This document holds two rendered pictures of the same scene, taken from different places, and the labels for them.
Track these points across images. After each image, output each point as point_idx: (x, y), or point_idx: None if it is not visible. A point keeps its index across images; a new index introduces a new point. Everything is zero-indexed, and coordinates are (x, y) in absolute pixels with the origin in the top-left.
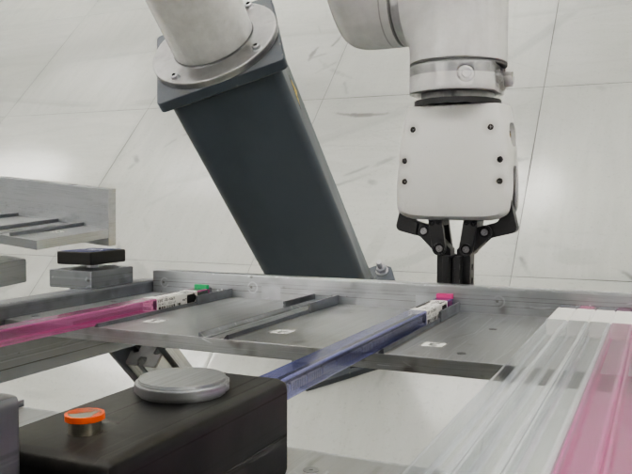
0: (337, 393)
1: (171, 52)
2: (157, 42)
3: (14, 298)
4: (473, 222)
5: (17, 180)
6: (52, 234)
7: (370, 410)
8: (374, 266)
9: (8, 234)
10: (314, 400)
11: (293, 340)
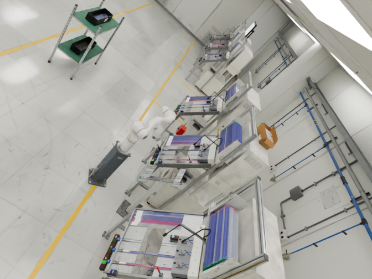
0: (107, 183)
1: (123, 151)
2: (118, 152)
3: (168, 163)
4: None
5: (144, 168)
6: (153, 165)
7: (111, 180)
8: (89, 169)
9: (155, 167)
10: (107, 186)
11: (174, 152)
